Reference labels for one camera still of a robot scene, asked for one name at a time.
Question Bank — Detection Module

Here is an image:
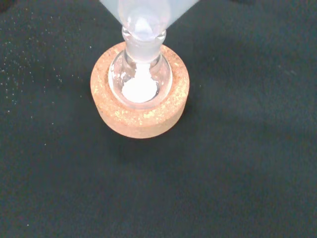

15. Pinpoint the glass round-bottom flask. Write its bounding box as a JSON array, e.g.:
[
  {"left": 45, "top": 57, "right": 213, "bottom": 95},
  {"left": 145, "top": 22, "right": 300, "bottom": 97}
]
[{"left": 107, "top": 24, "right": 173, "bottom": 110}]

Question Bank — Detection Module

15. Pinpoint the black table cloth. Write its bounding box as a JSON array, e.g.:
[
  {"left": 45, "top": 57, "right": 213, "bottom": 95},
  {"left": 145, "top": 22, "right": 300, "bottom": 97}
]
[{"left": 0, "top": 0, "right": 317, "bottom": 238}]

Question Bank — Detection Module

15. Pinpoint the cork ring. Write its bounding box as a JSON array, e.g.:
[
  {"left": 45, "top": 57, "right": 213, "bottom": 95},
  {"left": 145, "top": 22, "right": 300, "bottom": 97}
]
[{"left": 90, "top": 41, "right": 191, "bottom": 139}]

